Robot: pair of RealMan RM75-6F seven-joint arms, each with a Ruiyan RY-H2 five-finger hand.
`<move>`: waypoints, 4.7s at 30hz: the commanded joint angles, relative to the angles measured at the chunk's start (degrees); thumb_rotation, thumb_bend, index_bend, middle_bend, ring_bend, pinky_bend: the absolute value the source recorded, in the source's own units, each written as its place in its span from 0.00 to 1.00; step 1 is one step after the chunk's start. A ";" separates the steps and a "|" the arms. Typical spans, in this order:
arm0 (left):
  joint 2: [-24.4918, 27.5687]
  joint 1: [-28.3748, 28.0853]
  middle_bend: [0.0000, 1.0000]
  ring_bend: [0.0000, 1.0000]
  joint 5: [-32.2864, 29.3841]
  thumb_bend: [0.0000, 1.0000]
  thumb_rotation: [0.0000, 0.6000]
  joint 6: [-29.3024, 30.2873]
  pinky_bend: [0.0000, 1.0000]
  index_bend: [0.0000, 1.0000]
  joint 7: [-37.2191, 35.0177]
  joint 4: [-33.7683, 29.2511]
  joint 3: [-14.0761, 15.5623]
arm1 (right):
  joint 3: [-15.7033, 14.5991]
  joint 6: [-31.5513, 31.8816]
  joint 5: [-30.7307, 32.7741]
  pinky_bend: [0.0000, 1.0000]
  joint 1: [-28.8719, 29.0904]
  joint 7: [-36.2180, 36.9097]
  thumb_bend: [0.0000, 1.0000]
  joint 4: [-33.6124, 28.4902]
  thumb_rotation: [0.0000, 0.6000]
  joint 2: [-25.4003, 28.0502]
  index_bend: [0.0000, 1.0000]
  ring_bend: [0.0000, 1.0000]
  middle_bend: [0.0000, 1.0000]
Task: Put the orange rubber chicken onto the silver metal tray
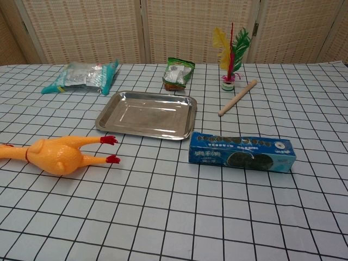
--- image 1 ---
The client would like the wooden stick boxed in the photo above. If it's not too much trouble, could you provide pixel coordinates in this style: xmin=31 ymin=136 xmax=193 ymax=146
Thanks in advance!
xmin=217 ymin=79 xmax=258 ymax=117

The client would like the checkered tablecloth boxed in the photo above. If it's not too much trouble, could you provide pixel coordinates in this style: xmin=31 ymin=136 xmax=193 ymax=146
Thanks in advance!
xmin=0 ymin=63 xmax=348 ymax=261

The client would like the silver metal tray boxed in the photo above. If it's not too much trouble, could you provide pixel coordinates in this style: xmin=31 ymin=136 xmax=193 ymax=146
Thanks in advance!
xmin=95 ymin=91 xmax=198 ymax=141

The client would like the blue cookie box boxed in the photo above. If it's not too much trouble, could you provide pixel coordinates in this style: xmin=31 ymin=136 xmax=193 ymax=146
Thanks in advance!
xmin=188 ymin=131 xmax=297 ymax=173

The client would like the orange rubber chicken toy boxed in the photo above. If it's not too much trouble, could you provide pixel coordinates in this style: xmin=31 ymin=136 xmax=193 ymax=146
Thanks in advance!
xmin=0 ymin=135 xmax=121 ymax=177

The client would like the beige folding screen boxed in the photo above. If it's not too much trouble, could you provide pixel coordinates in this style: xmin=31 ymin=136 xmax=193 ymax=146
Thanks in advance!
xmin=0 ymin=0 xmax=348 ymax=66

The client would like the teal silver snack bag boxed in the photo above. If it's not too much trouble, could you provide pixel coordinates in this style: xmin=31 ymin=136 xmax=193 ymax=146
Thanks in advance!
xmin=41 ymin=59 xmax=120 ymax=96

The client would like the green snack packet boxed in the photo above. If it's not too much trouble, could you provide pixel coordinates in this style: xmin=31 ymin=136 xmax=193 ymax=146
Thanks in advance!
xmin=162 ymin=57 xmax=196 ymax=92

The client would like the colourful feather shuttlecock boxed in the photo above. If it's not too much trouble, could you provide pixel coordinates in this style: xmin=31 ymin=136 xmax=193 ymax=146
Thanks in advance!
xmin=212 ymin=22 xmax=252 ymax=91

